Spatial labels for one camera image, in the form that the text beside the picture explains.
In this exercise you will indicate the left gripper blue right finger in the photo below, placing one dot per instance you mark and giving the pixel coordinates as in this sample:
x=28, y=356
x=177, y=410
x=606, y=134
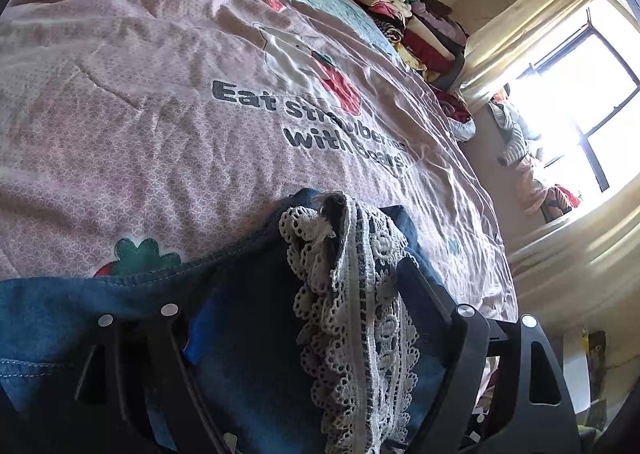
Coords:
x=444, y=395

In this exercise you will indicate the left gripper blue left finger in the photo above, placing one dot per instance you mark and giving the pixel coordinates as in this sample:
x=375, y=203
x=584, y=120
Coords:
x=133, y=363

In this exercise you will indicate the blue denim lace-hem pants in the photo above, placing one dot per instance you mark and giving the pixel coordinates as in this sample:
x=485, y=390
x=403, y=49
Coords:
x=240, y=344

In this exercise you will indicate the cream curtain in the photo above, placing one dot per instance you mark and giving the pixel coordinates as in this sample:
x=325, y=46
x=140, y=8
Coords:
x=579, y=87

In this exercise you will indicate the clothes on window sill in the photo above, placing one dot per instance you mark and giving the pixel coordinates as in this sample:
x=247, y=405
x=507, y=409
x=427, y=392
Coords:
x=522, y=153

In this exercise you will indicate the white red clothes heap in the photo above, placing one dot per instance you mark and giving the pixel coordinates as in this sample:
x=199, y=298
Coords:
x=460, y=120

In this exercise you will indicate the pink strawberry print duvet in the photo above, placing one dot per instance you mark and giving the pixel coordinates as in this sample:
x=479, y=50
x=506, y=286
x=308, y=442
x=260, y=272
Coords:
x=169, y=129

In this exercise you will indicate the stack of folded clothes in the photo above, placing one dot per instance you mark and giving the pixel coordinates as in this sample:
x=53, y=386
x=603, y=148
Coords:
x=422, y=32

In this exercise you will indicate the light blue lace cloth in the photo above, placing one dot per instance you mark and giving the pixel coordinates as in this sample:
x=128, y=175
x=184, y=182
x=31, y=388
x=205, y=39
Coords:
x=357, y=19

